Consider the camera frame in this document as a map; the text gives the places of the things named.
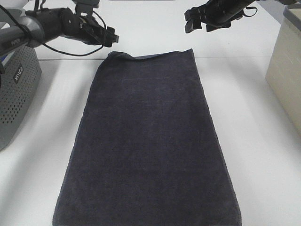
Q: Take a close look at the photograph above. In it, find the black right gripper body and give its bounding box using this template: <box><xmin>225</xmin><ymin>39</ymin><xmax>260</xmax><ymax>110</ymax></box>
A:
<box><xmin>188</xmin><ymin>0</ymin><xmax>254</xmax><ymax>26</ymax></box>

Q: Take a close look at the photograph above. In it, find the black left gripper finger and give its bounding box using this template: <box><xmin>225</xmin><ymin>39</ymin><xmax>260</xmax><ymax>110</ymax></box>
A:
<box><xmin>103</xmin><ymin>33</ymin><xmax>119</xmax><ymax>47</ymax></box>
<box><xmin>105</xmin><ymin>26</ymin><xmax>115</xmax><ymax>35</ymax></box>

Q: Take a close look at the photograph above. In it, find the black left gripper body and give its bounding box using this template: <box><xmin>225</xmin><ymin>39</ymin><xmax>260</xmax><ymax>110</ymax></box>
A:
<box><xmin>42</xmin><ymin>8</ymin><xmax>105</xmax><ymax>45</ymax></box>

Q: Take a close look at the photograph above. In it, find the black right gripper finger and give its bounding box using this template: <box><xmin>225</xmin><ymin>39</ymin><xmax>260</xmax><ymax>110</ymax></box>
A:
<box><xmin>184</xmin><ymin>9</ymin><xmax>202</xmax><ymax>33</ymax></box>
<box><xmin>206</xmin><ymin>22</ymin><xmax>231</xmax><ymax>32</ymax></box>

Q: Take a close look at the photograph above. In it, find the dark navy towel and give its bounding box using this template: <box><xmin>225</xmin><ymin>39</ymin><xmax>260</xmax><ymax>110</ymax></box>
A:
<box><xmin>52</xmin><ymin>49</ymin><xmax>242</xmax><ymax>226</ymax></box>

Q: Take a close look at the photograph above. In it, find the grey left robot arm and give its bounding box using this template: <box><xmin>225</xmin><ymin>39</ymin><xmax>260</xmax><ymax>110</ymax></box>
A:
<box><xmin>0</xmin><ymin>8</ymin><xmax>119</xmax><ymax>56</ymax></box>

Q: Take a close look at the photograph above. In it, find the grey perforated plastic basket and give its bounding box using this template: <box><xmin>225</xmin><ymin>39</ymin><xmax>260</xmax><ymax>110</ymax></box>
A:
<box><xmin>0</xmin><ymin>45</ymin><xmax>41</xmax><ymax>150</ymax></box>

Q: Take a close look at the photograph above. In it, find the beige bin with grey rim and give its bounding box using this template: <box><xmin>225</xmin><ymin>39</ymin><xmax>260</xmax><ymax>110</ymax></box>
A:
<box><xmin>266</xmin><ymin>3</ymin><xmax>301</xmax><ymax>133</ymax></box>

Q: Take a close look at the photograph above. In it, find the black left camera cable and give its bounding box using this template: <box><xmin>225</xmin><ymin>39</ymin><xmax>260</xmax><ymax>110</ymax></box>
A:
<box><xmin>0</xmin><ymin>0</ymin><xmax>106</xmax><ymax>57</ymax></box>

